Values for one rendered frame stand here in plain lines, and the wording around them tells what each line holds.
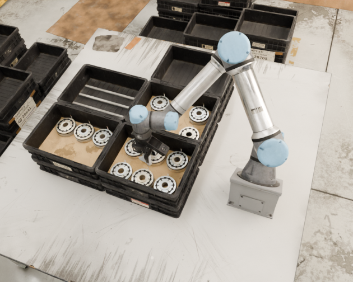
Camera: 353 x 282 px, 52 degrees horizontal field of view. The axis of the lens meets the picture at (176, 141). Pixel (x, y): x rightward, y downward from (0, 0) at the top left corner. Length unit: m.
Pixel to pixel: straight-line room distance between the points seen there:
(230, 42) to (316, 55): 2.27
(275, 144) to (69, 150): 1.01
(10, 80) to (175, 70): 1.31
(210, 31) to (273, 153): 1.87
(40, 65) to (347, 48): 2.69
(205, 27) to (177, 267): 2.09
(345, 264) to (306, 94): 1.07
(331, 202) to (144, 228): 1.42
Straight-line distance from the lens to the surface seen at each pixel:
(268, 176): 1.57
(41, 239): 1.84
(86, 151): 1.84
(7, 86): 2.87
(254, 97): 1.39
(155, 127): 1.44
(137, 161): 1.74
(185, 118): 1.87
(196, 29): 3.13
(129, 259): 1.69
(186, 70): 2.11
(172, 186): 1.62
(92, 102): 2.04
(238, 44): 1.36
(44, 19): 4.29
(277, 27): 3.00
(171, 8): 3.35
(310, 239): 2.53
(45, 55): 3.18
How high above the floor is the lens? 2.29
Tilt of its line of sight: 55 degrees down
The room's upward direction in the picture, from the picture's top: 6 degrees counter-clockwise
